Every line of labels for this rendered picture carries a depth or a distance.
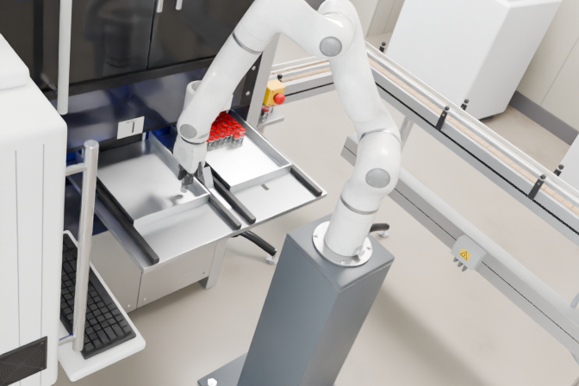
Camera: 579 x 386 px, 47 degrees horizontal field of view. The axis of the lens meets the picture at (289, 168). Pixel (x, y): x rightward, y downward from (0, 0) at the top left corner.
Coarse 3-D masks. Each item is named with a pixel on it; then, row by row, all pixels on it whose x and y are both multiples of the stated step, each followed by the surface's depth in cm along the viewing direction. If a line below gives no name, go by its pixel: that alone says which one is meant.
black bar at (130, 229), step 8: (96, 184) 192; (96, 192) 191; (104, 192) 191; (104, 200) 189; (112, 208) 187; (120, 216) 185; (128, 224) 183; (128, 232) 182; (136, 232) 182; (136, 240) 180; (144, 240) 180; (144, 248) 178; (152, 248) 178; (152, 256) 176
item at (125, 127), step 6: (132, 120) 196; (138, 120) 197; (120, 126) 194; (126, 126) 196; (132, 126) 197; (138, 126) 199; (120, 132) 196; (126, 132) 197; (138, 132) 201; (120, 138) 197
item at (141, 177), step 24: (144, 144) 215; (120, 168) 203; (144, 168) 206; (168, 168) 208; (120, 192) 195; (144, 192) 197; (168, 192) 200; (192, 192) 202; (144, 216) 185; (168, 216) 192
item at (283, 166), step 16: (256, 144) 230; (208, 160) 216; (224, 160) 218; (240, 160) 220; (256, 160) 222; (272, 160) 225; (288, 160) 221; (224, 176) 212; (240, 176) 214; (256, 176) 211; (272, 176) 217
